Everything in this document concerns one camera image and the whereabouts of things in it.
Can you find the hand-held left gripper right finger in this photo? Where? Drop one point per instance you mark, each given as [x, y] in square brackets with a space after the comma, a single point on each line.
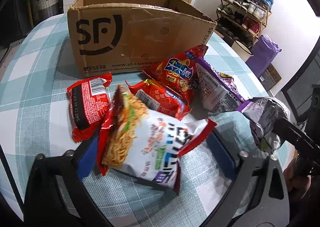
[220, 157]

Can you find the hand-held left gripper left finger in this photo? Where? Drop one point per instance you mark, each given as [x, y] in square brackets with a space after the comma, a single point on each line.
[86, 162]

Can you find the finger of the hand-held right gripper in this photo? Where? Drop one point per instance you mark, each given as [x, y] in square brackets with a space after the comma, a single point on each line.
[295, 137]

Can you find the purple white snack packet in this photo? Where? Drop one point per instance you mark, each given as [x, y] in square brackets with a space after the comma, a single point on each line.
[265, 117]
[217, 89]

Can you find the red black-band noodle packet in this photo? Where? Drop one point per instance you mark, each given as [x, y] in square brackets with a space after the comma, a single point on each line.
[87, 107]

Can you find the white red noodle snack packet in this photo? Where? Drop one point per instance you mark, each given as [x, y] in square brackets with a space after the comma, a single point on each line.
[150, 142]

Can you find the red blue noodle packet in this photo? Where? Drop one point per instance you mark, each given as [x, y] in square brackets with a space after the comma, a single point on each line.
[162, 99]

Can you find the red crisp packet blue label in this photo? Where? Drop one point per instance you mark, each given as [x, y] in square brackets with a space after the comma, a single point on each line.
[175, 72]

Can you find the brown cardboard box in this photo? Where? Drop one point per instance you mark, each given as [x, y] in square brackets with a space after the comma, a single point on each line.
[140, 37]

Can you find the person's right hand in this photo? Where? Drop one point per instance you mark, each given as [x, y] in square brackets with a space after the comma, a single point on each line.
[291, 174]

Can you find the dark patterned doormat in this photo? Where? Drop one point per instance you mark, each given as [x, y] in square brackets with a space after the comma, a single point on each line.
[270, 73]

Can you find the purple bag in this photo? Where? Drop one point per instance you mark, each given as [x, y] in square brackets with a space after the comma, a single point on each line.
[262, 54]

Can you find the cream bucket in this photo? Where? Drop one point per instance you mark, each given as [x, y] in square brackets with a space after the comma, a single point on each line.
[243, 46]

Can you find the rows of racked shoes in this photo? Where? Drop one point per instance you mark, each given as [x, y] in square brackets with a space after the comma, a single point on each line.
[252, 12]

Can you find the dotted beige rug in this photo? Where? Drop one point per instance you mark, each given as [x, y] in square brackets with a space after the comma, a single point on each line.
[10, 49]

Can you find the woven laundry basket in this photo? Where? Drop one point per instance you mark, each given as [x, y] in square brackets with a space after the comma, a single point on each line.
[47, 4]

